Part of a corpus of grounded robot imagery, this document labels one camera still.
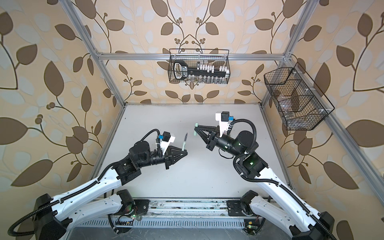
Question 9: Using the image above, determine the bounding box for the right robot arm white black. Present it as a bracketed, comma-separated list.
[195, 118, 335, 240]

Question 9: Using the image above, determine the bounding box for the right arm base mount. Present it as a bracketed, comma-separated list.
[226, 200, 264, 218]

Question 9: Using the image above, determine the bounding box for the side wire basket black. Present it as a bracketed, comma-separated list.
[264, 63, 335, 131]

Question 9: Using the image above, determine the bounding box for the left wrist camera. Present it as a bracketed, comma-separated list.
[158, 132, 175, 155]

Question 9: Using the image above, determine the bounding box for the black socket holder tool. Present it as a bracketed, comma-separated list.
[170, 60, 231, 82]

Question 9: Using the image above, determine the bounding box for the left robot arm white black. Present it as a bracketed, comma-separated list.
[8, 129, 188, 240]

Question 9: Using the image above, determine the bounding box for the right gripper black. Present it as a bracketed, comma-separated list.
[197, 126, 244, 161]

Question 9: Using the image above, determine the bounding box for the rear wire basket black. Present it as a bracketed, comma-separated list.
[168, 48, 231, 85]

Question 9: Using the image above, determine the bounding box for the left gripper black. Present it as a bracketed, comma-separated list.
[135, 144, 187, 170]

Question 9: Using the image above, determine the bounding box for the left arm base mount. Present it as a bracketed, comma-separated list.
[114, 199, 150, 216]

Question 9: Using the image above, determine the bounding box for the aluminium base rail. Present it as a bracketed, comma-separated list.
[80, 197, 313, 230]

